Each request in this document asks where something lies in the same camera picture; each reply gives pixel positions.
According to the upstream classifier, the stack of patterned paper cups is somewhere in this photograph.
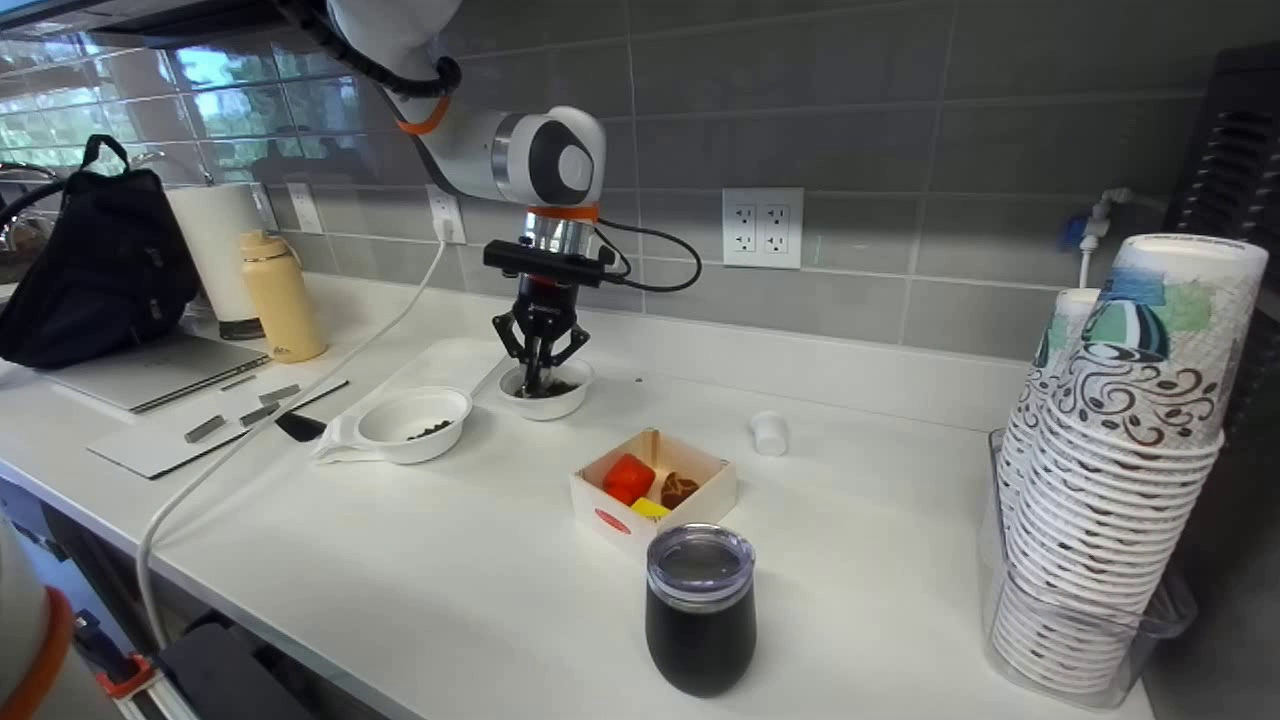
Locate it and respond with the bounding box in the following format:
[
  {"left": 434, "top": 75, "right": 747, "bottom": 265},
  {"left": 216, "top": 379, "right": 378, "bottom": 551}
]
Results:
[{"left": 987, "top": 232, "right": 1267, "bottom": 704}]

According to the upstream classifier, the white power cord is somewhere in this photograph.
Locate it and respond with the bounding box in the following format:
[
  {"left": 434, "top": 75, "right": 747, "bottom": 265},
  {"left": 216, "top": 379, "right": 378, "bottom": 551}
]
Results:
[{"left": 130, "top": 214, "right": 457, "bottom": 657}]

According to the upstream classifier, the black backpack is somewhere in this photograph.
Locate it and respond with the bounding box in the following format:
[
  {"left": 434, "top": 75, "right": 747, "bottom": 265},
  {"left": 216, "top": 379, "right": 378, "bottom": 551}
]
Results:
[{"left": 0, "top": 133, "right": 199, "bottom": 373}]

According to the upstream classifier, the white cutting board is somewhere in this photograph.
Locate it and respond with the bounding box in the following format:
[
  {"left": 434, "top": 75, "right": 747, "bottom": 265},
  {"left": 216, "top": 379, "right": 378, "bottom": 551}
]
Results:
[{"left": 387, "top": 342, "right": 507, "bottom": 396}]

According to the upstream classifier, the black tumbler with lid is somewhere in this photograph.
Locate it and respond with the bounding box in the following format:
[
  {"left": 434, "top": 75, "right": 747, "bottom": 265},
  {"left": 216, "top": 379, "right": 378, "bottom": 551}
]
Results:
[{"left": 644, "top": 524, "right": 757, "bottom": 696}]

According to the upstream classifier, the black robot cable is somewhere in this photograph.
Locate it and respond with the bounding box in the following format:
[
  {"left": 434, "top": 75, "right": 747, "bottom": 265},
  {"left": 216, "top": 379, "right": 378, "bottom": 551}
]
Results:
[{"left": 593, "top": 215, "right": 709, "bottom": 296}]

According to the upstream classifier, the blue spray bottle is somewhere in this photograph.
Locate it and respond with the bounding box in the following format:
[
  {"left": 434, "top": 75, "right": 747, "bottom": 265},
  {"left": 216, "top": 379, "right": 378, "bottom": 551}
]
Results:
[{"left": 1061, "top": 187, "right": 1132, "bottom": 284}]

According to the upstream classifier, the white box with toys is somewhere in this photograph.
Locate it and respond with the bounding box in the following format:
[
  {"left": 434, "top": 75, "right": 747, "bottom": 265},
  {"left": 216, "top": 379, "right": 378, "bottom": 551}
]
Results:
[{"left": 567, "top": 429, "right": 738, "bottom": 547}]

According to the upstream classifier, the white wall outlet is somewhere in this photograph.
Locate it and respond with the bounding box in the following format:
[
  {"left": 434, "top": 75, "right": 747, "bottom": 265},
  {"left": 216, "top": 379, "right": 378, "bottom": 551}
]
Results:
[{"left": 721, "top": 187, "right": 803, "bottom": 272}]

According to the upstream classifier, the white paper towel roll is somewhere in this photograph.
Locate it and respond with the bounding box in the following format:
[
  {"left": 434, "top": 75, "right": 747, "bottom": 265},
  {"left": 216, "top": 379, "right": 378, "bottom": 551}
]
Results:
[{"left": 168, "top": 184, "right": 260, "bottom": 342}]

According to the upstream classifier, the white bowl with coffee beans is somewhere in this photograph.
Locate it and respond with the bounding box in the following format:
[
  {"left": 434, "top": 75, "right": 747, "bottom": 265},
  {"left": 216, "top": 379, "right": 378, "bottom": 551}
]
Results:
[{"left": 494, "top": 364, "right": 593, "bottom": 425}]

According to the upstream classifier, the beige water bottle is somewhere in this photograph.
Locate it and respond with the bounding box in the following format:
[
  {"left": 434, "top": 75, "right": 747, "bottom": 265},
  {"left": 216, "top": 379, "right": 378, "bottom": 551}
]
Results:
[{"left": 239, "top": 232, "right": 327, "bottom": 364}]

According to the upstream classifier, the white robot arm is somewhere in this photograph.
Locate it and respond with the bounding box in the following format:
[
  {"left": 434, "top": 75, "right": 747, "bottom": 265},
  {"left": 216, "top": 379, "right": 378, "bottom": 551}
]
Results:
[{"left": 323, "top": 0, "right": 608, "bottom": 396}]

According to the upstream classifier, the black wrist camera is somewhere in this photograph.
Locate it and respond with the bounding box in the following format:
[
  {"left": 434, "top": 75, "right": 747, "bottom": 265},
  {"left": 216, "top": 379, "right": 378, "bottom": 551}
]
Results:
[{"left": 482, "top": 240, "right": 604, "bottom": 284}]

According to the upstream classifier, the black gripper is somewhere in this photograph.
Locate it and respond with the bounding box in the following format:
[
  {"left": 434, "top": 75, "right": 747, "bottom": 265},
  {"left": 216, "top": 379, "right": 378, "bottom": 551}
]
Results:
[{"left": 491, "top": 278, "right": 588, "bottom": 393}]

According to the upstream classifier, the white strainer bowl with handle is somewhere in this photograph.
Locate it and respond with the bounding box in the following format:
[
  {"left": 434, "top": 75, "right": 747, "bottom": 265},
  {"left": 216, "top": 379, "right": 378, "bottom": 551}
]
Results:
[{"left": 317, "top": 383, "right": 472, "bottom": 469}]

